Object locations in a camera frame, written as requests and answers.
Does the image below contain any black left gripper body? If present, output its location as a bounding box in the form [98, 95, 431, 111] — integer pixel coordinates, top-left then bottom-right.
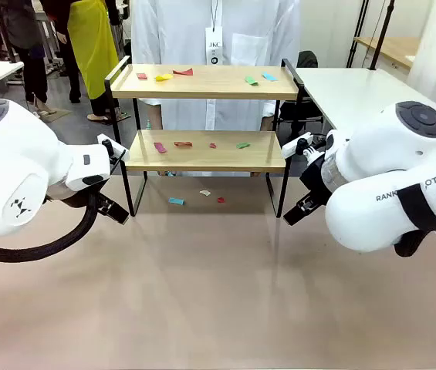
[46, 180, 105, 204]

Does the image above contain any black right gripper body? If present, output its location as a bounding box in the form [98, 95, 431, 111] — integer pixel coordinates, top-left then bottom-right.
[298, 151, 333, 202]

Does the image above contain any person's right forearm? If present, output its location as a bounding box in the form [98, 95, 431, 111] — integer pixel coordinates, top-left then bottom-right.
[146, 103, 164, 131]

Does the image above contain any beige floor mat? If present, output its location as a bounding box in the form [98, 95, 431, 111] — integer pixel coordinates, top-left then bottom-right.
[33, 107, 73, 124]

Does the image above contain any large white table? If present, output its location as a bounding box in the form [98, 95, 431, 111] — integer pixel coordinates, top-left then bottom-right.
[294, 67, 436, 134]

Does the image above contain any black chair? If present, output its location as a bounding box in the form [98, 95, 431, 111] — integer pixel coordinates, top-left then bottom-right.
[279, 50, 325, 134]

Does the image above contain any figure in yellow apron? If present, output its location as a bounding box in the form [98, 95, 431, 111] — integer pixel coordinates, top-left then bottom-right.
[43, 0, 122, 125]

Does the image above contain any black tripod stand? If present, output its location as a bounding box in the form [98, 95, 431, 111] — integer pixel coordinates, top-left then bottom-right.
[346, 0, 396, 71]

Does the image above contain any wooden desk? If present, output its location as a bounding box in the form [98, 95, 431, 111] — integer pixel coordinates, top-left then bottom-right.
[353, 36, 422, 71]

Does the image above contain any figure in dark clothes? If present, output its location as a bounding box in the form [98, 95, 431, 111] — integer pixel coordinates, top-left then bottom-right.
[0, 0, 59, 116]

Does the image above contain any person in white shirt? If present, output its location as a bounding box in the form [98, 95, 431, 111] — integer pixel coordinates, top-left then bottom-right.
[130, 0, 302, 178]

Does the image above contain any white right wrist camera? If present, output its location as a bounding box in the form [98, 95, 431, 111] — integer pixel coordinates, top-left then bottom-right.
[281, 131, 315, 158]

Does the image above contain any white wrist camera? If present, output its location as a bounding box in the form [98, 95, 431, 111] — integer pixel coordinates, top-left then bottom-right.
[281, 131, 315, 158]
[96, 133, 130, 162]

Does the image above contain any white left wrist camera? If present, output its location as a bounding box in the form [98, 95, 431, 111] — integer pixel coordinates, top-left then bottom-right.
[96, 133, 130, 162]

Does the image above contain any black braided cable sleeve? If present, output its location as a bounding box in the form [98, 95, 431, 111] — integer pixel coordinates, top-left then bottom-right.
[0, 188, 105, 264]

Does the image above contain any black strap on arm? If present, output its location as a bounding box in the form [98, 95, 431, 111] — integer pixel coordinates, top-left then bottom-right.
[396, 183, 436, 258]

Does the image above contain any two-tier wooden shelf black frame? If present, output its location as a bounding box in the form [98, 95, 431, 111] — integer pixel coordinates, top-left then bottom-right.
[104, 55, 306, 219]

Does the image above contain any white name tag on lanyard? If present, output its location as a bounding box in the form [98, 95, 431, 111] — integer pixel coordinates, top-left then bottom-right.
[204, 0, 225, 66]

